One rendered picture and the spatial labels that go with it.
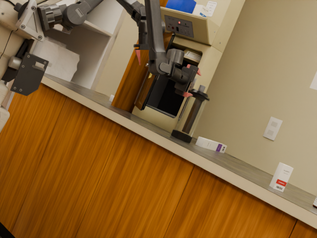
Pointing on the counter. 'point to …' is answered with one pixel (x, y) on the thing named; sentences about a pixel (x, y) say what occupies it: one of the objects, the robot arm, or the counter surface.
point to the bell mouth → (192, 56)
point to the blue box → (181, 5)
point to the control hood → (211, 32)
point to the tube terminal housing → (207, 72)
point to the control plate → (171, 21)
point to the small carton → (201, 10)
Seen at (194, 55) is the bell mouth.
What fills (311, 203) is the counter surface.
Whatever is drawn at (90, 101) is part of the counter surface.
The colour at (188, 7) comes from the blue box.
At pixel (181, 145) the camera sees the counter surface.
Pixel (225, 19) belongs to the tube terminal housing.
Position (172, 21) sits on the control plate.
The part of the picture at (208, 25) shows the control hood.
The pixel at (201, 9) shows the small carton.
